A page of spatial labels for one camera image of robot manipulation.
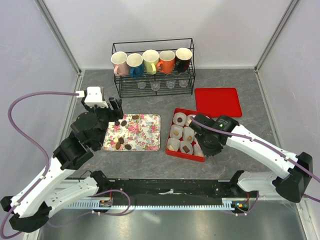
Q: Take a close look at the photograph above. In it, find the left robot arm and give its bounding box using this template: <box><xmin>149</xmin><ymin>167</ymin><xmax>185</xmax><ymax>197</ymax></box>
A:
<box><xmin>0</xmin><ymin>97</ymin><xmax>124</xmax><ymax>234</ymax></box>

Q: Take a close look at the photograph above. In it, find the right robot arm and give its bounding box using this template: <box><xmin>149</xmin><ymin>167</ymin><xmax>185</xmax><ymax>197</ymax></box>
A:
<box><xmin>189</xmin><ymin>114</ymin><xmax>314</xmax><ymax>203</ymax></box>

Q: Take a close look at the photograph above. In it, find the black and red mug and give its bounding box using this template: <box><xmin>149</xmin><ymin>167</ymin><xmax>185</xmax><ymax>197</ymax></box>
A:
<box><xmin>174</xmin><ymin>47</ymin><xmax>193</xmax><ymax>73</ymax></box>

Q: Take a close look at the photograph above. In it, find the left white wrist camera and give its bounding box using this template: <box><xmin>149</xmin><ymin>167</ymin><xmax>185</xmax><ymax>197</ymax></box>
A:
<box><xmin>75</xmin><ymin>86</ymin><xmax>109</xmax><ymax>108</ymax></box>

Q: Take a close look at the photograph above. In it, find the yellow-green mug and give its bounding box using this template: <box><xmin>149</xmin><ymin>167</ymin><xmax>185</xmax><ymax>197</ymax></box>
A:
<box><xmin>142</xmin><ymin>49</ymin><xmax>160</xmax><ymax>75</ymax></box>

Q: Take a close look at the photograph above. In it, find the dark oval chocolate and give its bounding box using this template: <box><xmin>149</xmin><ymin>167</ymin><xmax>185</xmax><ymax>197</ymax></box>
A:
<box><xmin>124</xmin><ymin>144</ymin><xmax>132</xmax><ymax>150</ymax></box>

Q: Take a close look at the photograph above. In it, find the clear glass cup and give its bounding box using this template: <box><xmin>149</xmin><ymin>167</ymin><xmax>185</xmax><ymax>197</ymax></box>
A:
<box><xmin>150</xmin><ymin>80</ymin><xmax>161</xmax><ymax>92</ymax></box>
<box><xmin>179</xmin><ymin>79</ymin><xmax>189</xmax><ymax>88</ymax></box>
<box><xmin>137</xmin><ymin>81</ymin><xmax>146</xmax><ymax>90</ymax></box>
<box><xmin>166</xmin><ymin>80</ymin><xmax>176</xmax><ymax>89</ymax></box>

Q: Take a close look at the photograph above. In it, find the black wire mug rack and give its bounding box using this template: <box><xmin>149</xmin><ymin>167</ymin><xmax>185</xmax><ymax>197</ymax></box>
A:
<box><xmin>111</xmin><ymin>37</ymin><xmax>196</xmax><ymax>98</ymax></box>

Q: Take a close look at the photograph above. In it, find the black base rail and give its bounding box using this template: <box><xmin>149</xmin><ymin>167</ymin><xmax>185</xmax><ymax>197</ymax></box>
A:
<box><xmin>98</xmin><ymin>178</ymin><xmax>254</xmax><ymax>206</ymax></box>

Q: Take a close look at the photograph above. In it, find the orange mug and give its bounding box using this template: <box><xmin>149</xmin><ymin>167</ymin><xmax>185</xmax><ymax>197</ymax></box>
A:
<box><xmin>156</xmin><ymin>50</ymin><xmax>176</xmax><ymax>74</ymax></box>

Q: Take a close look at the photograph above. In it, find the brown oval chocolate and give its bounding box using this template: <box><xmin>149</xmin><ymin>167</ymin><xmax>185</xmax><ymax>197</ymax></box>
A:
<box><xmin>118</xmin><ymin>137</ymin><xmax>125</xmax><ymax>144</ymax></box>

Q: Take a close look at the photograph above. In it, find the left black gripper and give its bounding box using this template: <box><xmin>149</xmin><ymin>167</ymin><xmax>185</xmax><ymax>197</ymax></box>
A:
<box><xmin>82</xmin><ymin>97</ymin><xmax>125</xmax><ymax>148</ymax></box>

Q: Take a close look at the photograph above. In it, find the blue mug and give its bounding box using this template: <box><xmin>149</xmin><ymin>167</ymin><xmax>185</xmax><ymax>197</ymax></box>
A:
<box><xmin>126</xmin><ymin>53</ymin><xmax>144</xmax><ymax>78</ymax></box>

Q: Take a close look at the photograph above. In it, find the brown rectangular chocolate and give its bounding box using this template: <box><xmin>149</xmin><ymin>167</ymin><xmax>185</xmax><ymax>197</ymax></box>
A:
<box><xmin>182</xmin><ymin>145</ymin><xmax>190</xmax><ymax>153</ymax></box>

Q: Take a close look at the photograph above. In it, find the red chocolate box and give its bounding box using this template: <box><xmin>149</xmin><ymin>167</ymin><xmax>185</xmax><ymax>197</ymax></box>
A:
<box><xmin>165</xmin><ymin>108</ymin><xmax>205</xmax><ymax>163</ymax></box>

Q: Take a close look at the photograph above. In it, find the floral serving tray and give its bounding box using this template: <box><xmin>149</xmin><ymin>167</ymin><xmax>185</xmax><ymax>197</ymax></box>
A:
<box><xmin>102</xmin><ymin>114</ymin><xmax>161</xmax><ymax>152</ymax></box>

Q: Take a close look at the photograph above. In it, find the red box lid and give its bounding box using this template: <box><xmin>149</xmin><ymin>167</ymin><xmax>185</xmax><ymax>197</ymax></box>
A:
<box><xmin>194</xmin><ymin>87</ymin><xmax>243</xmax><ymax>118</ymax></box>

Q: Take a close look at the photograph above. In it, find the pink mug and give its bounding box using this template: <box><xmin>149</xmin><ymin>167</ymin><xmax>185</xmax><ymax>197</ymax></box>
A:
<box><xmin>110</xmin><ymin>51</ymin><xmax>129</xmax><ymax>77</ymax></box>

